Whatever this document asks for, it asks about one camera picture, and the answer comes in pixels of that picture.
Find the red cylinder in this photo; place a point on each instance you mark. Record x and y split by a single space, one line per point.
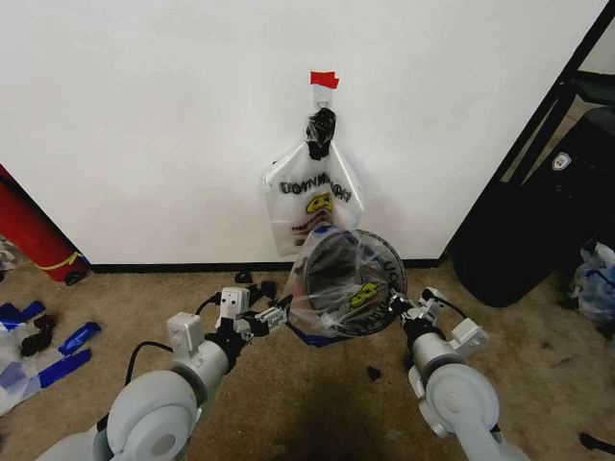
29 225

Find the clear printed bin liner bag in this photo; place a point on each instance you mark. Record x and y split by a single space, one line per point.
331 298

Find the blue tape strip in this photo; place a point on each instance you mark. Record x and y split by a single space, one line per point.
65 369
21 309
79 337

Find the black suitcase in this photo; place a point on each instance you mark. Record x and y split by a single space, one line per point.
528 216

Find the clear plastic bag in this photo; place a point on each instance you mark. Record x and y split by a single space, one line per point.
14 370

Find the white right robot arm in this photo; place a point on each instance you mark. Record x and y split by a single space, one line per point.
456 398

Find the black tape scrap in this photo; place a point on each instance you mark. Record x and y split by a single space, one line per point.
373 372
263 291
244 277

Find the round black trash bin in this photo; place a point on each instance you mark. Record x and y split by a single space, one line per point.
336 269

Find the black tape wad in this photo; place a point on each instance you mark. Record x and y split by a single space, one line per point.
321 132

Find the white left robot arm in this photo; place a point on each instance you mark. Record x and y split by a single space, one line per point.
154 408

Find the clear wall hook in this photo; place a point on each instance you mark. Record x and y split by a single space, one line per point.
323 98

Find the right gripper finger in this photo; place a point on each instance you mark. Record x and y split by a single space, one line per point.
398 302
420 312

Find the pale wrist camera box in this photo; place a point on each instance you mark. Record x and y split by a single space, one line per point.
431 297
233 302

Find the white printed garbage bag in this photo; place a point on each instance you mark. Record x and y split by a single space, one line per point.
293 201

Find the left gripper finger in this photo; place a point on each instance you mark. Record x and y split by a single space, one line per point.
275 312
269 329

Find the black scrap pile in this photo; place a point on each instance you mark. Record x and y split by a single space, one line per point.
41 333

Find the crumpled blue white plastic bag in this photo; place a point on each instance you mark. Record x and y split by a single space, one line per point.
596 283

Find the black floor object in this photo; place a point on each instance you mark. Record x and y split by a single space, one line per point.
596 444

